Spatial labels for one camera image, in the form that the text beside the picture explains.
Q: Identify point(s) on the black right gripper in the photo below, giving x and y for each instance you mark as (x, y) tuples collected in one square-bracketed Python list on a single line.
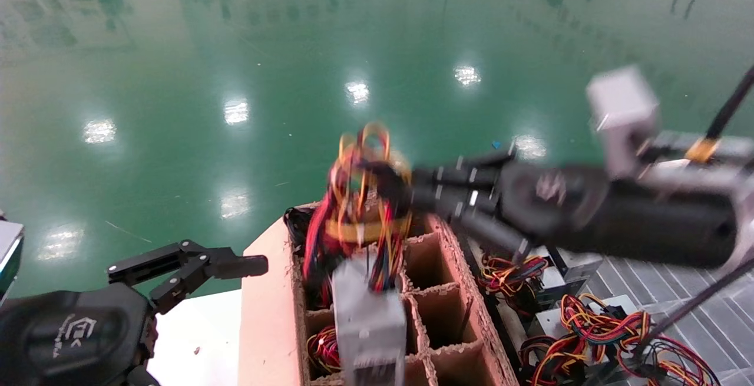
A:
[(589, 215)]

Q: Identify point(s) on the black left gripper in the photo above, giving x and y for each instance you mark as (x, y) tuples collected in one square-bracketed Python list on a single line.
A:
[(70, 339)]

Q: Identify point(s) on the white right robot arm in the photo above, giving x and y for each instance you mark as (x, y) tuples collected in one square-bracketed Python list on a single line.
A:
[(745, 221)]

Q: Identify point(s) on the cardboard box with dividers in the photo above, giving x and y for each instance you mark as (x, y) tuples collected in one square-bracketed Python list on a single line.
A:
[(265, 315)]

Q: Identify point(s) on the clear plastic tray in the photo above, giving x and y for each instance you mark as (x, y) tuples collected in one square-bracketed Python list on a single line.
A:
[(718, 327)]

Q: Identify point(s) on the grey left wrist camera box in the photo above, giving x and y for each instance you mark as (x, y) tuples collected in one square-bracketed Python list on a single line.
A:
[(10, 256)]

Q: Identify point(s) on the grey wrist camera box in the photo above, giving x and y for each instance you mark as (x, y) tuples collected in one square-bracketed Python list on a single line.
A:
[(621, 115), (10, 256)]

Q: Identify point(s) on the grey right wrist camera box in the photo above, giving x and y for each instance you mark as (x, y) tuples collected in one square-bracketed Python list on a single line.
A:
[(621, 115)]

